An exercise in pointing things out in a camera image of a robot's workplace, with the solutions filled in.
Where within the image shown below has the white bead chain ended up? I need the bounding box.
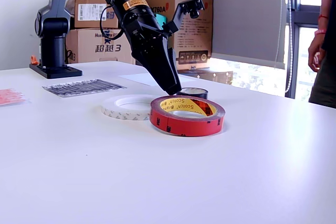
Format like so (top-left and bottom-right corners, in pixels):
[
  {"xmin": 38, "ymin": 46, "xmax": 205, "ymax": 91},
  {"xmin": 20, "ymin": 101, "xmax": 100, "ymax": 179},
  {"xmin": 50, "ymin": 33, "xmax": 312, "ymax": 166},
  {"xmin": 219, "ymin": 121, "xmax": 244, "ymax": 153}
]
[{"xmin": 285, "ymin": 0, "xmax": 294, "ymax": 94}]

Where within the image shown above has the white tape roll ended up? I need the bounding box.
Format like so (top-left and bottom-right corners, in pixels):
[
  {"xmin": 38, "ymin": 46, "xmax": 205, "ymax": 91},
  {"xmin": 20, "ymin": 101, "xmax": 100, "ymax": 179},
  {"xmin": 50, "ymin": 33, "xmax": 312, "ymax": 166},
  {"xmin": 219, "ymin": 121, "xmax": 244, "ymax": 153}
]
[{"xmin": 101, "ymin": 94, "xmax": 160, "ymax": 121}]

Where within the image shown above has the grey roller blind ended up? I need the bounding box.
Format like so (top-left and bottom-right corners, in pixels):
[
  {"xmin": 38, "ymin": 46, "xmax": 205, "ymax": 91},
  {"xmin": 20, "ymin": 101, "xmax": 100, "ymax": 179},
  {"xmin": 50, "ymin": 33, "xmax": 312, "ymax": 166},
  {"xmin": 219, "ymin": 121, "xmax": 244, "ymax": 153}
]
[{"xmin": 211, "ymin": 0, "xmax": 287, "ymax": 70}]

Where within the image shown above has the person in olive shorts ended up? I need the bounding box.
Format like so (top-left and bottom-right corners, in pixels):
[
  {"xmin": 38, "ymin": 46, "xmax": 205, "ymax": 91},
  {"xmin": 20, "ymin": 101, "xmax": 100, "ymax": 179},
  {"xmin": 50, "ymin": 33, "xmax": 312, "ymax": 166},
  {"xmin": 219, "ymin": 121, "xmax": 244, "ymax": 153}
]
[{"xmin": 308, "ymin": 0, "xmax": 336, "ymax": 109}]

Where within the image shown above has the red scribbled paper sheet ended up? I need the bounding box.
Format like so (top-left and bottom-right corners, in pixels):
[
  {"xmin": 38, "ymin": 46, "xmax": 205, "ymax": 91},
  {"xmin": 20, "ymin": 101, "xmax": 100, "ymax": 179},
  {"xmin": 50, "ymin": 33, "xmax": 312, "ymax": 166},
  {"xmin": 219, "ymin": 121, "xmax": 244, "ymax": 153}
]
[{"xmin": 0, "ymin": 88, "xmax": 32, "ymax": 107}]

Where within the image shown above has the black scribbled paper sheet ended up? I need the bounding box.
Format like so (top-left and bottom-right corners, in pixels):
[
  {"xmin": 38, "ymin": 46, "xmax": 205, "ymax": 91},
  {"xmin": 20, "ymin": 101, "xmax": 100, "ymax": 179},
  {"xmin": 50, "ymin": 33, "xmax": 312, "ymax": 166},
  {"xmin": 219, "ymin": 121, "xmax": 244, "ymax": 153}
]
[{"xmin": 41, "ymin": 78, "xmax": 127, "ymax": 99}]

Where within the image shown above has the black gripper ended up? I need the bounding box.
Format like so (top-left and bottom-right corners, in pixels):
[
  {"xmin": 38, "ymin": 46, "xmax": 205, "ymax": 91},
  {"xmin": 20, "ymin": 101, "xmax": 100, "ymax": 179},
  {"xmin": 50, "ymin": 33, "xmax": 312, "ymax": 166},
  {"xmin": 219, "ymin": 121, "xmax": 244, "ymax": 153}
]
[{"xmin": 120, "ymin": 5, "xmax": 183, "ymax": 96}]

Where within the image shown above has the person's right hand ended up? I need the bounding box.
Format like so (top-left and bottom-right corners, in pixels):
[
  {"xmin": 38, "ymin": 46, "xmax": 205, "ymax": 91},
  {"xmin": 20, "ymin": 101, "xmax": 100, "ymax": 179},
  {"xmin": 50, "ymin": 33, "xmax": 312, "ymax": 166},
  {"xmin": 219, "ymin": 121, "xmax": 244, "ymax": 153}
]
[{"xmin": 308, "ymin": 37, "xmax": 323, "ymax": 73}]

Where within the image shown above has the person's right forearm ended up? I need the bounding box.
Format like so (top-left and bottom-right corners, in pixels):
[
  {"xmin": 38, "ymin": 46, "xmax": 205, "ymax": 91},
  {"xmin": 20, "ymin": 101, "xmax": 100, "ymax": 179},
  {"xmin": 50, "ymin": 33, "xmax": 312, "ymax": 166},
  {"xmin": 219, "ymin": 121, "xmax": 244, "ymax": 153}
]
[{"xmin": 313, "ymin": 0, "xmax": 332, "ymax": 41}]

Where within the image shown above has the grey plastic bag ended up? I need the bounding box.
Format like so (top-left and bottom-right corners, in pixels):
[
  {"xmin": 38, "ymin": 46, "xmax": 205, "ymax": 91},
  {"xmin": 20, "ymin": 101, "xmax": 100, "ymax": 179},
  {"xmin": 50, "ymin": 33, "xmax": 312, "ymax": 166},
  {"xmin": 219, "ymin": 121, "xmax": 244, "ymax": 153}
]
[{"xmin": 64, "ymin": 0, "xmax": 77, "ymax": 16}]

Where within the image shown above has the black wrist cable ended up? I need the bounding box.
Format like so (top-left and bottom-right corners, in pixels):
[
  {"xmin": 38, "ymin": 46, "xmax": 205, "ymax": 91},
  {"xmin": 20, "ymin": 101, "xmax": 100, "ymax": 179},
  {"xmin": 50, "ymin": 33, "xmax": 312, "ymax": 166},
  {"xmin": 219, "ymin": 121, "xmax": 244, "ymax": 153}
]
[{"xmin": 99, "ymin": 0, "xmax": 124, "ymax": 41}]

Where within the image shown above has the dark metal window frame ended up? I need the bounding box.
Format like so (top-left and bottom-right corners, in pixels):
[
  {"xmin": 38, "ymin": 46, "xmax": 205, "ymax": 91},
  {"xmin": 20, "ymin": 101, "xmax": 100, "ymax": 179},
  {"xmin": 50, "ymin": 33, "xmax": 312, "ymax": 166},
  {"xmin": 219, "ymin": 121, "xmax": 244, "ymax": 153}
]
[{"xmin": 285, "ymin": 0, "xmax": 326, "ymax": 101}]

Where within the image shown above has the red tape roll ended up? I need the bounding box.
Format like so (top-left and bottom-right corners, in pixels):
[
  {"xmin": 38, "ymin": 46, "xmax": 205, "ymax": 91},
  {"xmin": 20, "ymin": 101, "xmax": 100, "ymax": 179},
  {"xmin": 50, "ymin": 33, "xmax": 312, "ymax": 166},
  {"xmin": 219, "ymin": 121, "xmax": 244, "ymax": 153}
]
[{"xmin": 149, "ymin": 95, "xmax": 226, "ymax": 137}]

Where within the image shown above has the black tape roll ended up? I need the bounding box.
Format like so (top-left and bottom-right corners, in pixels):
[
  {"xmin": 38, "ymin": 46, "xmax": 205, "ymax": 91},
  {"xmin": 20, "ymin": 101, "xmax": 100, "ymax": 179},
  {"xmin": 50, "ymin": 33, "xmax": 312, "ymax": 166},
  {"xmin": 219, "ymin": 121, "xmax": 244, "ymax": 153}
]
[{"xmin": 178, "ymin": 87, "xmax": 209, "ymax": 101}]

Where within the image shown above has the cardboard box blue logo print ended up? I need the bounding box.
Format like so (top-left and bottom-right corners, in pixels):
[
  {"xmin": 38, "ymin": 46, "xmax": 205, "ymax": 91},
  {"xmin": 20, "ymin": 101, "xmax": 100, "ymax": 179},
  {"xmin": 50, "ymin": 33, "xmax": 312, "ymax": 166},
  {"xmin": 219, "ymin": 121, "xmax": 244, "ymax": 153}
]
[{"xmin": 65, "ymin": 28, "xmax": 138, "ymax": 65}]

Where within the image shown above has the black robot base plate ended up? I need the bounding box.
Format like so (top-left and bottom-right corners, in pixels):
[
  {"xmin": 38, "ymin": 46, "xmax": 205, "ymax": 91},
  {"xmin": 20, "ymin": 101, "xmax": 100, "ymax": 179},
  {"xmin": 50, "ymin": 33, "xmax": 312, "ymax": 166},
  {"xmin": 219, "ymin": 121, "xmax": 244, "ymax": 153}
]
[{"xmin": 28, "ymin": 62, "xmax": 83, "ymax": 80}]

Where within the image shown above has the teal carton box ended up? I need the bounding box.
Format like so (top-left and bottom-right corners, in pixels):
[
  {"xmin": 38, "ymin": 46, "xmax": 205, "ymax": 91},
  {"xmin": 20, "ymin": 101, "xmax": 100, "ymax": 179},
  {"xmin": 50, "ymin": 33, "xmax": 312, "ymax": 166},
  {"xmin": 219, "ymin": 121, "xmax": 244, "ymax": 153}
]
[{"xmin": 154, "ymin": 13, "xmax": 168, "ymax": 29}]

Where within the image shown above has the tall cardboard box GX760A print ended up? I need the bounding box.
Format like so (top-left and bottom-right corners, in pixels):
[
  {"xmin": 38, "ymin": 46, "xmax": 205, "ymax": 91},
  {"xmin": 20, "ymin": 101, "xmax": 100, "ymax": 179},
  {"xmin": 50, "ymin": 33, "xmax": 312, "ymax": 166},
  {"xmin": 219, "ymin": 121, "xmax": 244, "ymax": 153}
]
[{"xmin": 139, "ymin": 0, "xmax": 214, "ymax": 71}]

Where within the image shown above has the blank white paper sheet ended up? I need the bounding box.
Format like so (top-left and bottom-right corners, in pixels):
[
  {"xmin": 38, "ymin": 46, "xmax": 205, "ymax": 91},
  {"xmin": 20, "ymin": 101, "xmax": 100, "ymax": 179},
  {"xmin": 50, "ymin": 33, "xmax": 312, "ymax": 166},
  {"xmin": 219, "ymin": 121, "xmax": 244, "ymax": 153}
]
[{"xmin": 118, "ymin": 71, "xmax": 196, "ymax": 87}]

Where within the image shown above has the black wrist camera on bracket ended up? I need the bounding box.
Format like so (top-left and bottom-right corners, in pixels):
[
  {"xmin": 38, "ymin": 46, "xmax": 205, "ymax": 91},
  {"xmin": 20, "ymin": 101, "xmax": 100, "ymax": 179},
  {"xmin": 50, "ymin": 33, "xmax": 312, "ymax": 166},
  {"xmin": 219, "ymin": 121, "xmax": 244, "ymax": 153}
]
[{"xmin": 160, "ymin": 0, "xmax": 206, "ymax": 36}]

